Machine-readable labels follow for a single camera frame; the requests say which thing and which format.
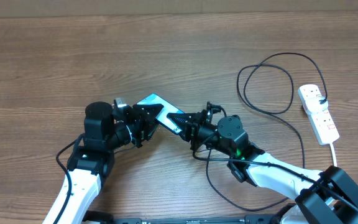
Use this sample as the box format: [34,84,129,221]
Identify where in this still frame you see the white power strip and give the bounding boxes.
[297,84,339,145]

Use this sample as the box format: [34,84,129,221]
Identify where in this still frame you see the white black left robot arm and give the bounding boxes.
[44,101,163,223]

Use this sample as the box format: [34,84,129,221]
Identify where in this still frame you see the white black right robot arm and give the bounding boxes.
[167,103,358,223]

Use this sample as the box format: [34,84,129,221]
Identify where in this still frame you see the white charger adapter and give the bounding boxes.
[305,96,328,114]

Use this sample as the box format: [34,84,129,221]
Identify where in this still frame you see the white power strip cord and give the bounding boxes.
[329,142,338,166]

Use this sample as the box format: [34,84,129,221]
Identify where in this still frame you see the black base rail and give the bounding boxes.
[81,211,280,224]

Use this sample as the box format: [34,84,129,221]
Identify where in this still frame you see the Galaxy S24 smartphone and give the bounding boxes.
[137,93,183,135]

